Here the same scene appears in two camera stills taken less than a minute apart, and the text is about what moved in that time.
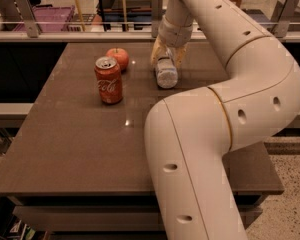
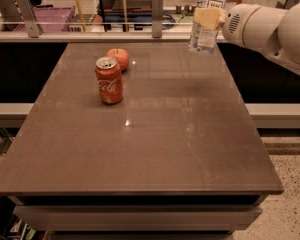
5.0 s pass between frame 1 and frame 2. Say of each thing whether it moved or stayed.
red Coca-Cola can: stayed
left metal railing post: stayed
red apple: stayed
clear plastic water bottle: moved
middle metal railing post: stayed
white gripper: moved
